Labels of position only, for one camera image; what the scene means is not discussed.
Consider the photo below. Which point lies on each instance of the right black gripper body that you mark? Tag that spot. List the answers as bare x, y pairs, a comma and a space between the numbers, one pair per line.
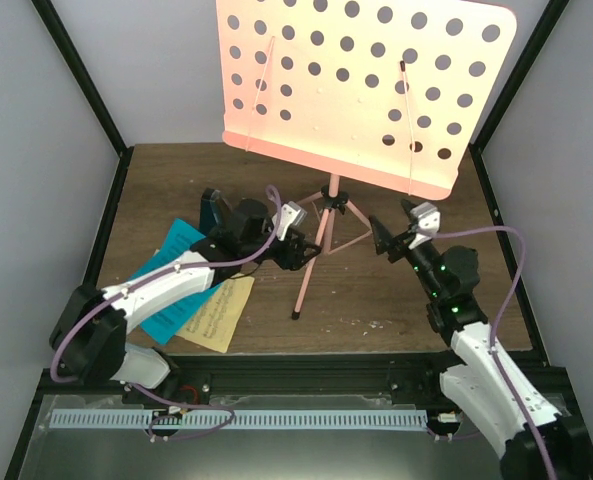
406, 240

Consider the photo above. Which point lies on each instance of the pink music stand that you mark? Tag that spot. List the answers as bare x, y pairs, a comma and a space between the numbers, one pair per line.
384, 92

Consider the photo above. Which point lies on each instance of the light blue slotted cable duct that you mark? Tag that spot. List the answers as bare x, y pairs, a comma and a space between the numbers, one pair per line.
379, 420

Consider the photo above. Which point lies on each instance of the blue sheet music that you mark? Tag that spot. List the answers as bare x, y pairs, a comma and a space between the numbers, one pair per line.
170, 288

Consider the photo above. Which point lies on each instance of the black aluminium frame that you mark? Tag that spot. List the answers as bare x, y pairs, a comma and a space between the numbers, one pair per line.
326, 374

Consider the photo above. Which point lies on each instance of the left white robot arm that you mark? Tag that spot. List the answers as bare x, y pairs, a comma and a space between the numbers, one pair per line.
90, 338

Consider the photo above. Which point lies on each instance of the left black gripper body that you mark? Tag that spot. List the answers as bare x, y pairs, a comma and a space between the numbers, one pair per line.
283, 259

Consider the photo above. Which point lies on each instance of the yellow sheet music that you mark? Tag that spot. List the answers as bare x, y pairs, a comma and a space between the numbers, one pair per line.
214, 324

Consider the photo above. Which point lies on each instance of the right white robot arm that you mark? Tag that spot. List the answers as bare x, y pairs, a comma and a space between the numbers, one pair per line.
532, 438

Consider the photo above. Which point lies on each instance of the black metronome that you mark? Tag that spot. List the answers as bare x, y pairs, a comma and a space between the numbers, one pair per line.
207, 221

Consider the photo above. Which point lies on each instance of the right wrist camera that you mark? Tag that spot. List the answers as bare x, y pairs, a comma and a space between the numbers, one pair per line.
425, 223

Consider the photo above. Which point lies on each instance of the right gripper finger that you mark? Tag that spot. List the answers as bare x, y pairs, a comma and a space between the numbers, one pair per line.
408, 208
382, 237

